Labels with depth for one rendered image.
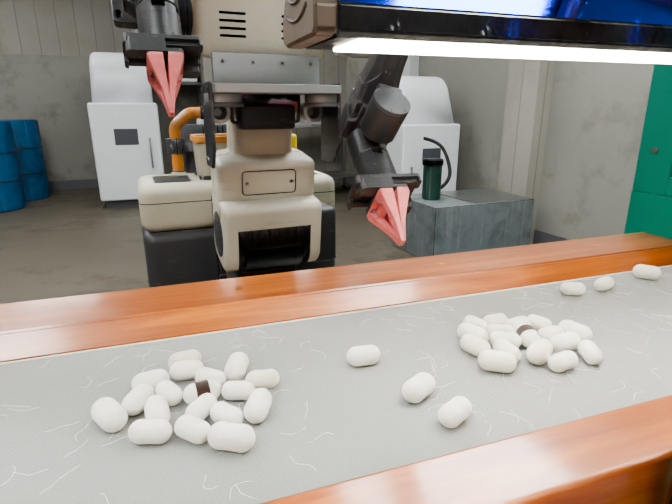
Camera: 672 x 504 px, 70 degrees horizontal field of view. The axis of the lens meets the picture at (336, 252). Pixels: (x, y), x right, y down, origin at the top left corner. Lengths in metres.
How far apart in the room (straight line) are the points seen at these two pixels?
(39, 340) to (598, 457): 0.55
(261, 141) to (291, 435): 0.77
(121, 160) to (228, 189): 4.43
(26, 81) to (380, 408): 6.76
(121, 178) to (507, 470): 5.26
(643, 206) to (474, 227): 2.31
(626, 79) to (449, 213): 1.27
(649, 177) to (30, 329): 1.04
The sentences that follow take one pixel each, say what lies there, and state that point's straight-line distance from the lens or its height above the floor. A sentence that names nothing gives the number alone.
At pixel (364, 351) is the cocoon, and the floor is 0.76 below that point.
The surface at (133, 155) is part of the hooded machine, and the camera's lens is 5.44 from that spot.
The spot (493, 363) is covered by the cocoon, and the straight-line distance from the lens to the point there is 0.52.
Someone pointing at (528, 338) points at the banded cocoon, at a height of 0.76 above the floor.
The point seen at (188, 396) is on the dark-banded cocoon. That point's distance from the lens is 0.46.
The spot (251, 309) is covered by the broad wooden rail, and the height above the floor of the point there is 0.76.
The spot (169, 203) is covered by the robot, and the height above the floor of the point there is 0.76.
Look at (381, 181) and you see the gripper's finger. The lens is 0.69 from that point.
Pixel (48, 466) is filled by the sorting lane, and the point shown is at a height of 0.74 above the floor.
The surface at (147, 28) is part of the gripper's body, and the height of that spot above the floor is 1.10.
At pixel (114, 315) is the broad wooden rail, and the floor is 0.77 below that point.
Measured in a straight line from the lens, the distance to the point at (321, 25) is 0.31.
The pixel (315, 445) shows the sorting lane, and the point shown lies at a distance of 0.41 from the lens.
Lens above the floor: 1.00
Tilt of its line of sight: 17 degrees down
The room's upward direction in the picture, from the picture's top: straight up
